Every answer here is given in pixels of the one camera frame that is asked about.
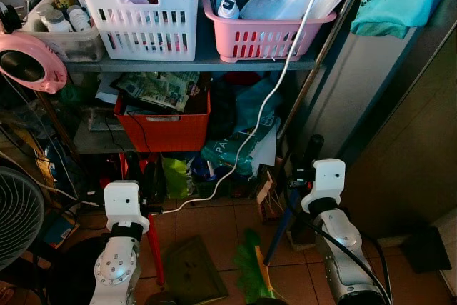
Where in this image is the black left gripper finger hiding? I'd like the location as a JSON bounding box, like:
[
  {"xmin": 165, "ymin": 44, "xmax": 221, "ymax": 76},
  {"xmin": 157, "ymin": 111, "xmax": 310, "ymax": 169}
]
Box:
[{"xmin": 123, "ymin": 149, "xmax": 144, "ymax": 183}]

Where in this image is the olive dustpan with red handle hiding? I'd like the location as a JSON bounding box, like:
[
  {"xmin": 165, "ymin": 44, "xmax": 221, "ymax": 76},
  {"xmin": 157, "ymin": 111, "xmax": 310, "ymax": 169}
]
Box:
[{"xmin": 139, "ymin": 155, "xmax": 229, "ymax": 305}]

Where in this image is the green broom with blue handle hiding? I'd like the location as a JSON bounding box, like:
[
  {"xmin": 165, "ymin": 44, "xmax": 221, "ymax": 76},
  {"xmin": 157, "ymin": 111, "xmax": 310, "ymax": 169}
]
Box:
[{"xmin": 234, "ymin": 187, "xmax": 302, "ymax": 305}]

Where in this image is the green plastic bag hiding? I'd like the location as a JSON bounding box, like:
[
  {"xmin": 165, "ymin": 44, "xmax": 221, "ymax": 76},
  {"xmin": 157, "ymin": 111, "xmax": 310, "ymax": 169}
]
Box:
[{"xmin": 162, "ymin": 156, "xmax": 190, "ymax": 199}]

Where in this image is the red plastic crate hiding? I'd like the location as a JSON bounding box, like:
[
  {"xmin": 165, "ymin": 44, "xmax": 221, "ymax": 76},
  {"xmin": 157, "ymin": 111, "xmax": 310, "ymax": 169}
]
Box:
[{"xmin": 114, "ymin": 91, "xmax": 211, "ymax": 153}]

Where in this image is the teal plastic bag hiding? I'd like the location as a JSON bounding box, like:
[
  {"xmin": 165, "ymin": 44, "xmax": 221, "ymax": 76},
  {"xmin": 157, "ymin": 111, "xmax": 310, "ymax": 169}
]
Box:
[{"xmin": 201, "ymin": 80, "xmax": 283, "ymax": 177}]

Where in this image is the printed paper packet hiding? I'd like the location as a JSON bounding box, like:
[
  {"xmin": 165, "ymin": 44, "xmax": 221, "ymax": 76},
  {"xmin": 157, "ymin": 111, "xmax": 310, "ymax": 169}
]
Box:
[{"xmin": 114, "ymin": 71, "xmax": 201, "ymax": 113}]

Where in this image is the grey metal cabinet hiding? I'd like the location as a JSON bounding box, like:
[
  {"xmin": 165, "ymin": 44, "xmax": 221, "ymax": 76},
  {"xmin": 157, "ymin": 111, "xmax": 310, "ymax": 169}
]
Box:
[{"xmin": 286, "ymin": 0, "xmax": 457, "ymax": 241}]

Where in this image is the blue flat pack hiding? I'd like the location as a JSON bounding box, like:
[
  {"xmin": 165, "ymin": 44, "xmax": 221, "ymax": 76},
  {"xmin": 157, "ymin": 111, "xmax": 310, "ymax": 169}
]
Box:
[{"xmin": 43, "ymin": 212, "xmax": 81, "ymax": 249}]

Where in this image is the grey metal shelf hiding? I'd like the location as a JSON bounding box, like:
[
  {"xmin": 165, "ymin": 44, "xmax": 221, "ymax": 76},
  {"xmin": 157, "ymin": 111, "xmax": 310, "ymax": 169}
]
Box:
[{"xmin": 0, "ymin": 0, "xmax": 379, "ymax": 206}]

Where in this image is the pink plastic basket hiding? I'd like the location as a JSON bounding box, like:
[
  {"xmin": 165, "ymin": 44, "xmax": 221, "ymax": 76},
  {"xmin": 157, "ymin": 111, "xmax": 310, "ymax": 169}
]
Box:
[{"xmin": 201, "ymin": 0, "xmax": 338, "ymax": 63}]

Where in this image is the white electric fan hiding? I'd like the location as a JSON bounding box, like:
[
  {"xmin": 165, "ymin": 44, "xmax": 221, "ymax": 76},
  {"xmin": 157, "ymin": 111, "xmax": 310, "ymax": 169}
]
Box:
[{"xmin": 0, "ymin": 166, "xmax": 45, "ymax": 271}]

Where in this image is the white plastic basket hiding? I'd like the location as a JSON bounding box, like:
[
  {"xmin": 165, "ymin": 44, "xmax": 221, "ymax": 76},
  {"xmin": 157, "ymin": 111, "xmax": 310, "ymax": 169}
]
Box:
[{"xmin": 74, "ymin": 0, "xmax": 202, "ymax": 61}]

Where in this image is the clear plastic container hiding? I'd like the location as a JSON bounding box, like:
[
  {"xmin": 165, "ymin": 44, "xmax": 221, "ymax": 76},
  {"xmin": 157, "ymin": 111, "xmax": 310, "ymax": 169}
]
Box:
[{"xmin": 21, "ymin": 0, "xmax": 106, "ymax": 63}]

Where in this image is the black block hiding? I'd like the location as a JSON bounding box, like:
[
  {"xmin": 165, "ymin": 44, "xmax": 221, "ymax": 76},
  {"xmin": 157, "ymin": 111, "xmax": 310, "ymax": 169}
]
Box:
[{"xmin": 400, "ymin": 226, "xmax": 452, "ymax": 274}]

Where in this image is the small white jar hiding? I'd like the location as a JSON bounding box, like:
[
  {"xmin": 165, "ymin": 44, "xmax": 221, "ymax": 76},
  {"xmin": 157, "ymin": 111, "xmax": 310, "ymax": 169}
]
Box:
[
  {"xmin": 41, "ymin": 9, "xmax": 72, "ymax": 33},
  {"xmin": 68, "ymin": 5, "xmax": 92, "ymax": 31}
]

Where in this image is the small white bottle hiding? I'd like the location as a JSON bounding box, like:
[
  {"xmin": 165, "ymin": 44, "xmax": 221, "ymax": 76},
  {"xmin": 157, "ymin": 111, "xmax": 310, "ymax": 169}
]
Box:
[{"xmin": 216, "ymin": 0, "xmax": 241, "ymax": 20}]

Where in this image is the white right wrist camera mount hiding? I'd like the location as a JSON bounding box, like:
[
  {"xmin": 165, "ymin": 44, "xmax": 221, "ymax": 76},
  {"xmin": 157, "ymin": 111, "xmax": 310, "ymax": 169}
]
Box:
[{"xmin": 301, "ymin": 159, "xmax": 346, "ymax": 213}]

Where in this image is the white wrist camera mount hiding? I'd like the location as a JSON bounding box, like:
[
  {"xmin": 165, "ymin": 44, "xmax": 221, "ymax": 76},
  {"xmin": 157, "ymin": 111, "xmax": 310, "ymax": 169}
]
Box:
[
  {"xmin": 104, "ymin": 181, "xmax": 151, "ymax": 233},
  {"xmin": 301, "ymin": 159, "xmax": 346, "ymax": 213}
]

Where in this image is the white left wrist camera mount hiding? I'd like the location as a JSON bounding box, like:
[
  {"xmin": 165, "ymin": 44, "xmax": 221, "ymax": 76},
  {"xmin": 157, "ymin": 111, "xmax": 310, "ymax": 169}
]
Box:
[{"xmin": 104, "ymin": 181, "xmax": 151, "ymax": 233}]

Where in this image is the white power cable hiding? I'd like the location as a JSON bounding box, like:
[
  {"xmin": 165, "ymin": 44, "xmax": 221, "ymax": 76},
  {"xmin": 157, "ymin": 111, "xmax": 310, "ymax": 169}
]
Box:
[{"xmin": 159, "ymin": 0, "xmax": 335, "ymax": 214}]

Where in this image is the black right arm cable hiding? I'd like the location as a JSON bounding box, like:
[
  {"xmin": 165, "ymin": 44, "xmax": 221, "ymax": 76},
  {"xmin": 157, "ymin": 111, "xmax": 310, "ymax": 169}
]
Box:
[{"xmin": 286, "ymin": 201, "xmax": 393, "ymax": 304}]

